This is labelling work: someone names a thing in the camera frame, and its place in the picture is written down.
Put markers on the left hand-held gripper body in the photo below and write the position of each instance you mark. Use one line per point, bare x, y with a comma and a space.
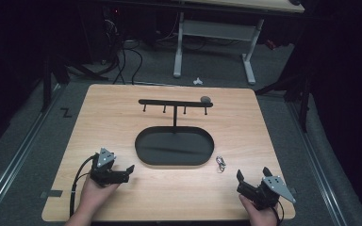
105, 171

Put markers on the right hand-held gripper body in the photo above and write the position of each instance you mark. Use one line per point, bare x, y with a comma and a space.
268, 191

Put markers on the black jewelry stand with tray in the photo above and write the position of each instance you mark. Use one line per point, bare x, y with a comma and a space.
174, 146

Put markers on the person's right hand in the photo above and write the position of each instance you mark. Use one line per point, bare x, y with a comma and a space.
259, 215

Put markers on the grey tape strip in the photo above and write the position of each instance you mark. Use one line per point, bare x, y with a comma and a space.
52, 193

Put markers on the small grey round object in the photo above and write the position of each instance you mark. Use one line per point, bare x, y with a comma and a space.
205, 99

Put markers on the black metal stand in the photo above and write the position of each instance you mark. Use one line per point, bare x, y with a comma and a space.
59, 78
295, 91

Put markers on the small white object on floor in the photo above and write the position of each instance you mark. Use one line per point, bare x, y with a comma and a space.
197, 81

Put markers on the dark computer tower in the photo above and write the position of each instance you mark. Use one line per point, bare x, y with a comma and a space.
111, 34

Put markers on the metal floor rail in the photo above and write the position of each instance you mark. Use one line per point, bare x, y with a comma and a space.
315, 163
15, 160

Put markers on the white desk with metal frame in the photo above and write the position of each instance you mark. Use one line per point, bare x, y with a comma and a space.
220, 29

